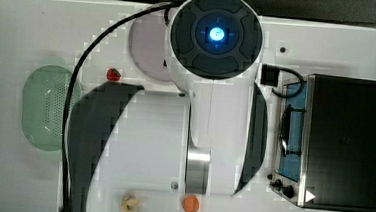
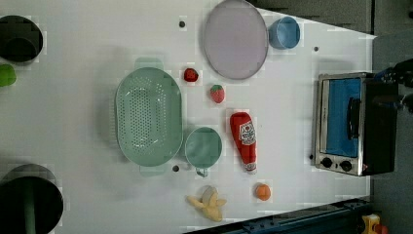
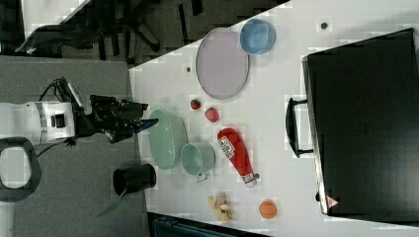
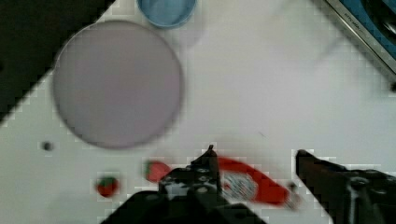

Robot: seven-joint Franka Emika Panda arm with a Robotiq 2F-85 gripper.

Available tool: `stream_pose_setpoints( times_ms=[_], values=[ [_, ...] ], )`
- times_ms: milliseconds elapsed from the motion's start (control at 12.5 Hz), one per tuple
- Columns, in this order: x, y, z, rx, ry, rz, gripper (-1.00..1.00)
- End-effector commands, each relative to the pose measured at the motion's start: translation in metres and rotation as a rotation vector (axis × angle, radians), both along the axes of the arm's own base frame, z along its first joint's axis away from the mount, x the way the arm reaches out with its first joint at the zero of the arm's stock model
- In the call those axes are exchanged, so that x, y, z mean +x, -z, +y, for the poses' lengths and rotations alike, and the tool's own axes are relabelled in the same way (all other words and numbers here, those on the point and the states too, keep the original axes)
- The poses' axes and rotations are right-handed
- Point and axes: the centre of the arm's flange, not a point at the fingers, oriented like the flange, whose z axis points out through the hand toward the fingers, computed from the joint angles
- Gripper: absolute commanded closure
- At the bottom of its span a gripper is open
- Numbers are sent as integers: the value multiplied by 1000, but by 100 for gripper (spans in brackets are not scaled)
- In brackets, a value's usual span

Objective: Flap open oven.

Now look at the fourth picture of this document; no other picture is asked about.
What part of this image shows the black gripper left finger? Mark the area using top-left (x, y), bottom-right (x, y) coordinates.
top-left (159, 145), bottom-right (221, 215)

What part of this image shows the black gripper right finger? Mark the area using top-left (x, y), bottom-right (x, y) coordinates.
top-left (295, 149), bottom-right (396, 224)

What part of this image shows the red ketchup bottle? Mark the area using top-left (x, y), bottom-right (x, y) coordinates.
top-left (218, 157), bottom-right (301, 210)

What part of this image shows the light red strawberry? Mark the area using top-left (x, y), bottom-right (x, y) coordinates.
top-left (144, 161), bottom-right (171, 183)

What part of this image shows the dark red strawberry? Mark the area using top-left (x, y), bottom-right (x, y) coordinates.
top-left (96, 176), bottom-right (120, 198)

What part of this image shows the grey round plate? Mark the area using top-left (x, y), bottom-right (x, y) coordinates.
top-left (52, 21), bottom-right (183, 148)

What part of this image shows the blue bowl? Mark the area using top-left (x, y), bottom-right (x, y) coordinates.
top-left (136, 0), bottom-right (197, 29)

